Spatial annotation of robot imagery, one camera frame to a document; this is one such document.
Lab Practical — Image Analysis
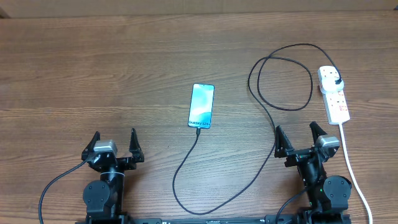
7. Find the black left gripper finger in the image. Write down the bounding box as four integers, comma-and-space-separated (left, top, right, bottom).
129, 128, 144, 162
83, 131, 100, 153

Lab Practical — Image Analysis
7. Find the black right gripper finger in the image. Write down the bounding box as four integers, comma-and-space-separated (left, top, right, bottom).
274, 126, 294, 158
309, 121, 327, 142

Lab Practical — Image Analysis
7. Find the blue Galaxy smartphone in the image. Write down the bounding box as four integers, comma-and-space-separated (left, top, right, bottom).
188, 83, 215, 129

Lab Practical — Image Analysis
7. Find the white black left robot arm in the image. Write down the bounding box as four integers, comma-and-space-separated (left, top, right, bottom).
38, 128, 144, 224

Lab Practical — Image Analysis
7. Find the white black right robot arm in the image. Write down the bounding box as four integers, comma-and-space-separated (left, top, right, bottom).
266, 121, 352, 224

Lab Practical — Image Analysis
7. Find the white charger plug adapter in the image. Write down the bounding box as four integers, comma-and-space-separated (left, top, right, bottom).
320, 77, 345, 94

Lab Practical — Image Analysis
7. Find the white power strip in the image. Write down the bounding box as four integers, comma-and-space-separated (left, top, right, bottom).
317, 66, 350, 125

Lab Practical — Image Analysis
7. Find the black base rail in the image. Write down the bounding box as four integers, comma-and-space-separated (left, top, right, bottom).
75, 215, 352, 224

